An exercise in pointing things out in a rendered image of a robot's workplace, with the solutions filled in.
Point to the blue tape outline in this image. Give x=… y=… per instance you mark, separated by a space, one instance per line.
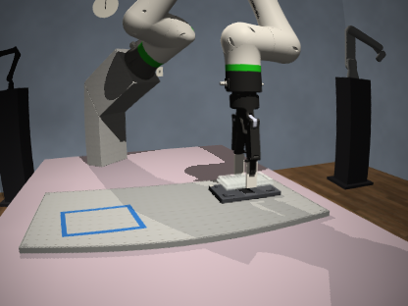
x=64 y=228

